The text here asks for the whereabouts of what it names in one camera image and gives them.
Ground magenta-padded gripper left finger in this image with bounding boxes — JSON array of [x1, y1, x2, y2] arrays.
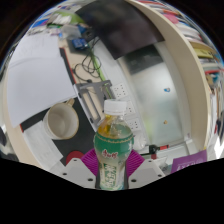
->
[[59, 148, 101, 190]]

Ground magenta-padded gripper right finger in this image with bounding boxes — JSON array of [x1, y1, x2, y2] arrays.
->
[[125, 148, 167, 190]]

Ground green-label drink bottle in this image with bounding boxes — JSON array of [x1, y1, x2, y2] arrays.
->
[[93, 98, 135, 192]]

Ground flat round red coaster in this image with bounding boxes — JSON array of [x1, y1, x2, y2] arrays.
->
[[65, 150, 86, 166]]

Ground dark wine bottle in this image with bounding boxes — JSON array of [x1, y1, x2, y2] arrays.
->
[[148, 143, 172, 161]]

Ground black desk mat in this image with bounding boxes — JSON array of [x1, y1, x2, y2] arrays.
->
[[19, 98, 101, 166]]

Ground purple pennant flag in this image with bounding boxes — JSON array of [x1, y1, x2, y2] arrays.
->
[[170, 149, 208, 174]]

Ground white ribbed cup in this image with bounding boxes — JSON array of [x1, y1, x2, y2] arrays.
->
[[42, 98, 80, 141]]

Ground white paper sheets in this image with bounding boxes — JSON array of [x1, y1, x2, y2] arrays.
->
[[5, 33, 78, 129]]

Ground white shelf with books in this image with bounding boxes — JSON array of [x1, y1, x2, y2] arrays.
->
[[126, 0, 224, 154]]

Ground small blue box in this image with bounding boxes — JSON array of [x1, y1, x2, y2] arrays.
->
[[68, 37, 88, 51]]

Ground black computer monitor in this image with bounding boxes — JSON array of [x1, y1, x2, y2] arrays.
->
[[74, 0, 166, 61]]

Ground white wall socket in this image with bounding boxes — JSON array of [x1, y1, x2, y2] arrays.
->
[[113, 83, 129, 99], [123, 100, 137, 118], [128, 117, 143, 133]]

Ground black cables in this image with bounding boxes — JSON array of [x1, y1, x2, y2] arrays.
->
[[73, 36, 104, 84]]

